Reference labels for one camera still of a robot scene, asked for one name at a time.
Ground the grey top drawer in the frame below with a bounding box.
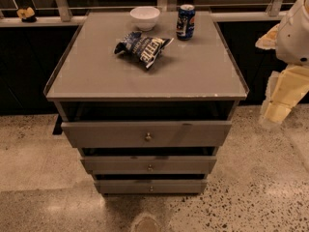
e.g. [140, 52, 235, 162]
[62, 121, 232, 148]

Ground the grey drawer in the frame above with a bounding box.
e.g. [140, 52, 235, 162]
[95, 180, 206, 194]
[82, 156, 216, 175]
[62, 121, 232, 148]

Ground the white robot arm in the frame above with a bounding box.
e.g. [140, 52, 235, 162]
[255, 0, 309, 126]

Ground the grey drawer cabinet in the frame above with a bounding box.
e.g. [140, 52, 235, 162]
[44, 12, 248, 183]

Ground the grey bottom drawer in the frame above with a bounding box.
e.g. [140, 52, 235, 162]
[95, 180, 206, 194]

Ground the grey middle drawer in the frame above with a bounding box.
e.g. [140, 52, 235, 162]
[82, 156, 216, 175]

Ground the blue pepsi soda can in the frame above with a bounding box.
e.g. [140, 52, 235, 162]
[176, 4, 195, 41]

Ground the blue kettle chips bag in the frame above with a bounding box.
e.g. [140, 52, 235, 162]
[114, 31, 174, 69]

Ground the white ceramic bowl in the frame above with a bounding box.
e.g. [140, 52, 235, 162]
[129, 6, 160, 31]

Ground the metal window railing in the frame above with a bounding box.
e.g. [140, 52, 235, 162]
[0, 0, 309, 28]

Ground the small yellow black object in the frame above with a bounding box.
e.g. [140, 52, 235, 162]
[16, 7, 37, 22]

